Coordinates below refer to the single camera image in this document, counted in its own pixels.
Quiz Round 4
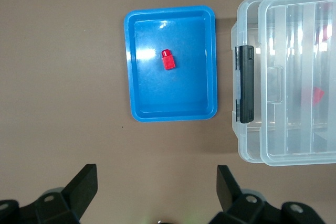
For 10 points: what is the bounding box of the red block with round stud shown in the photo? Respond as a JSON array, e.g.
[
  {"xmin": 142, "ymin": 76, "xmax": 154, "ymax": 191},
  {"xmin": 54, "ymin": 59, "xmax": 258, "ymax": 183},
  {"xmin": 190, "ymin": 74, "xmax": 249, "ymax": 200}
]
[{"xmin": 161, "ymin": 48, "xmax": 177, "ymax": 71}]

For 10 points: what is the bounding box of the black box latch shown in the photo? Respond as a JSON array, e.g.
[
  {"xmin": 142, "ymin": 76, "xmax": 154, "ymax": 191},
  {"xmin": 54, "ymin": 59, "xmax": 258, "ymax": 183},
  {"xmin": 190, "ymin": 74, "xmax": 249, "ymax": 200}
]
[{"xmin": 235, "ymin": 45, "xmax": 255, "ymax": 124}]

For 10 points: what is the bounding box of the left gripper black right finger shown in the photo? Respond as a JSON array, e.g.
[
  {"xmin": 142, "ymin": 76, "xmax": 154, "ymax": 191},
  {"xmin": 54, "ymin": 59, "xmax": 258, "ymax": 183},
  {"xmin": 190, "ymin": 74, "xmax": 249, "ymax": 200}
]
[{"xmin": 207, "ymin": 165, "xmax": 326, "ymax": 224}]

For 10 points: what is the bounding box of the clear plastic storage box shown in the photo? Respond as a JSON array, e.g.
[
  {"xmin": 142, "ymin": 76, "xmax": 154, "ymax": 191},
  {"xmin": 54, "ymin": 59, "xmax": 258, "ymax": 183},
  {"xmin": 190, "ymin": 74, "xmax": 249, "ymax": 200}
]
[{"xmin": 230, "ymin": 0, "xmax": 336, "ymax": 164}]

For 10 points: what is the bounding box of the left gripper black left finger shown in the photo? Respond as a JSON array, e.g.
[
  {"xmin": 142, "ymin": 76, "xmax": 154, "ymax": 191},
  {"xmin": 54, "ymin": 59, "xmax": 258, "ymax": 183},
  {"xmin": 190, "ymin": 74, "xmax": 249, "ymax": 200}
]
[{"xmin": 0, "ymin": 164, "xmax": 98, "ymax": 224}]

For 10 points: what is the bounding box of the clear ribbed plastic lid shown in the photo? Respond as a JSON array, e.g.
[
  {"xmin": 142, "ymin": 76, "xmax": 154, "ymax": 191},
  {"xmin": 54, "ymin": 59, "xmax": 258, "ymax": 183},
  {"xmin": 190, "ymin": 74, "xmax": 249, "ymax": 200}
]
[{"xmin": 257, "ymin": 0, "xmax": 336, "ymax": 167}]

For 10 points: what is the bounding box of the blue plastic tray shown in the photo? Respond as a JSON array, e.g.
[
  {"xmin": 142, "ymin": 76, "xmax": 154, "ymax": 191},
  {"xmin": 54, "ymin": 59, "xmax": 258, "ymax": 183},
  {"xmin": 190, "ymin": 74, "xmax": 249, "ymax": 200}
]
[{"xmin": 123, "ymin": 5, "xmax": 219, "ymax": 122}]

